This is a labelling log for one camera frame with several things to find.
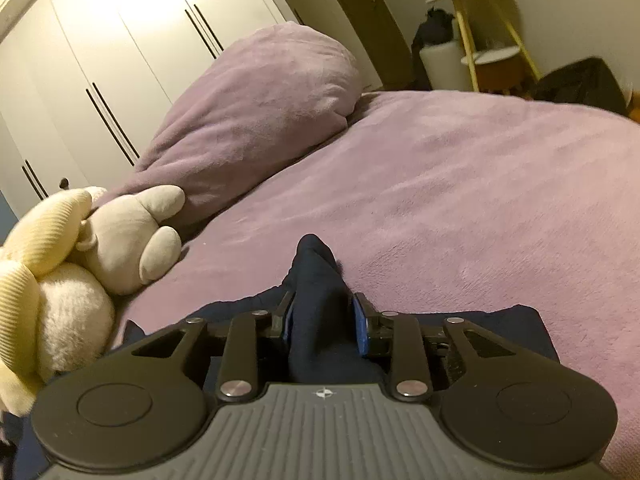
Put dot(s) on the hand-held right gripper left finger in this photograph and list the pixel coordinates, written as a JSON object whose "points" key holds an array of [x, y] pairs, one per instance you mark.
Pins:
{"points": [[286, 321]]}

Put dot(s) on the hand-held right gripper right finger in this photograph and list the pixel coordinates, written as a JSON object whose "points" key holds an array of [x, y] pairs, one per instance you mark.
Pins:
{"points": [[360, 327]]}

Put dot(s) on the navy zip jacket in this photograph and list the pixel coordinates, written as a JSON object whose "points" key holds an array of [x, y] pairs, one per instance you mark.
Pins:
{"points": [[320, 310]]}

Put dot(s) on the black clothes heap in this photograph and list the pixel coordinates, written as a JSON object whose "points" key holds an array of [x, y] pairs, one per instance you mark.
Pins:
{"points": [[432, 27]]}

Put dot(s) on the purple bed blanket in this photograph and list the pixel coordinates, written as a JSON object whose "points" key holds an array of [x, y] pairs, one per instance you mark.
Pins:
{"points": [[450, 200]]}

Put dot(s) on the small grey plush toy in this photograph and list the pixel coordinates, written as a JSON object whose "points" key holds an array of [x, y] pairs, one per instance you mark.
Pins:
{"points": [[130, 240]]}

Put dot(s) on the purple pillow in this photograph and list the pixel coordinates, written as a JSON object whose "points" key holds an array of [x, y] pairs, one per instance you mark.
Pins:
{"points": [[260, 105]]}

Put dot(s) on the large white fluffy plush toy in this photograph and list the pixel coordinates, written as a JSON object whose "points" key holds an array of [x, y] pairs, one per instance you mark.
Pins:
{"points": [[65, 320]]}

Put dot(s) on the cream ribbed plush toy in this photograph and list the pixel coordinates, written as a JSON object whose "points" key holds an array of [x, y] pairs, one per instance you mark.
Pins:
{"points": [[45, 235]]}

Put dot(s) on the white round stool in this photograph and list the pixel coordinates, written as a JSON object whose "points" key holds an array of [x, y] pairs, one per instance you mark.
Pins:
{"points": [[445, 67]]}

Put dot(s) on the orange stool with white top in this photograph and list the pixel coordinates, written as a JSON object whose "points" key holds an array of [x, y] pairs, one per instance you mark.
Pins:
{"points": [[500, 67]]}

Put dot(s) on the dark wooden door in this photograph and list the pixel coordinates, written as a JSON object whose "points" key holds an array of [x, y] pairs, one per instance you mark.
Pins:
{"points": [[370, 15]]}

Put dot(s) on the black bag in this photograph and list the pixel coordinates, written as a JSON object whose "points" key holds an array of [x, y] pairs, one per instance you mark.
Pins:
{"points": [[580, 85]]}

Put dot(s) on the yellow side table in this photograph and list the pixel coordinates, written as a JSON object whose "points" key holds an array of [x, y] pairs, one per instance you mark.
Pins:
{"points": [[495, 15]]}

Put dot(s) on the white wardrobe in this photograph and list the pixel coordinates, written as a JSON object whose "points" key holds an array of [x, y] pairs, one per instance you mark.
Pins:
{"points": [[100, 35]]}

